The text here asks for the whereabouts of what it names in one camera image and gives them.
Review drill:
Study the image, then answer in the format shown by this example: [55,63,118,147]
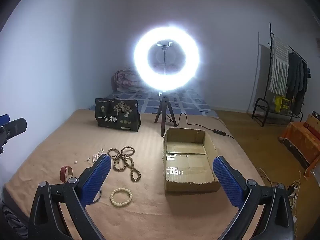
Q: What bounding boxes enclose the brown wooden bead necklace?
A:
[107,147,141,182]

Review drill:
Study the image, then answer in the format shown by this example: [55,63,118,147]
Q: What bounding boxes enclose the white power strip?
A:
[285,182,299,198]

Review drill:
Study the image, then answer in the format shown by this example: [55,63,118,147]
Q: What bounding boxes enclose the yellow box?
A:
[274,95,292,113]

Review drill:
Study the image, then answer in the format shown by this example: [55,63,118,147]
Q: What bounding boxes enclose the white ring light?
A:
[134,21,200,90]

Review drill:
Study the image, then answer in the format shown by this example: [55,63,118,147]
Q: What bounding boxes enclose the wooden board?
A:
[305,114,320,130]

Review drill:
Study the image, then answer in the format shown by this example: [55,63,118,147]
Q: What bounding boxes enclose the rolled floral quilt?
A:
[111,67,140,93]

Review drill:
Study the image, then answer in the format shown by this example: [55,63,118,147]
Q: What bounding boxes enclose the phone clamp holder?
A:
[156,41,173,75]

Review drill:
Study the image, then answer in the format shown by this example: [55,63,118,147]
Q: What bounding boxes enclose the black snack bag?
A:
[95,98,142,132]

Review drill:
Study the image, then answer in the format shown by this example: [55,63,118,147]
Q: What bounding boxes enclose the dark hanging clothes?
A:
[286,52,312,114]

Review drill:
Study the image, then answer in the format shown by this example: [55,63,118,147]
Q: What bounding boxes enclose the orange cloth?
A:
[279,121,320,165]

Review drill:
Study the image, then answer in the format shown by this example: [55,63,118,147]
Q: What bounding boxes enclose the power strip with cables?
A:
[255,167,309,225]

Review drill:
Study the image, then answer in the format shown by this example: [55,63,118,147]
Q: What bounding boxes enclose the blue patterned bedsheet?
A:
[87,90,219,117]

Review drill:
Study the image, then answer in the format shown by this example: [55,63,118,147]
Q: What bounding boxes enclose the red strap watch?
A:
[59,166,73,183]

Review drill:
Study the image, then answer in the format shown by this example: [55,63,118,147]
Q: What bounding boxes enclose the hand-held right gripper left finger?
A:
[28,154,112,240]

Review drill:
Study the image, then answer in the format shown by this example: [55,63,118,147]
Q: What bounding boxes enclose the cardboard box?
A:
[163,127,221,193]

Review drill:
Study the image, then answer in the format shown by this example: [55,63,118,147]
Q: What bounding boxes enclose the black power cable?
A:
[172,112,235,139]

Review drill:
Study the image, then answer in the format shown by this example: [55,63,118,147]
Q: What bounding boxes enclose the cream bead bracelet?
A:
[110,187,132,207]

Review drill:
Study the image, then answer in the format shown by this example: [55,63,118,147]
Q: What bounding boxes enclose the white pearl necklace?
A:
[92,148,105,163]

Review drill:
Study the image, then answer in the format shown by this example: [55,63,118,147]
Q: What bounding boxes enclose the white striped cloth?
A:
[268,35,290,93]

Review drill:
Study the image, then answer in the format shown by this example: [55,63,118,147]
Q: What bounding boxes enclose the black clothes rack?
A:
[252,22,310,128]

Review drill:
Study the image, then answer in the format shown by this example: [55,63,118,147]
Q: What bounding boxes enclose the black tripod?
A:
[154,91,178,137]

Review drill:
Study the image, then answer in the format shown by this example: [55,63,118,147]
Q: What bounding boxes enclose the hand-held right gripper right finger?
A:
[212,156,295,240]

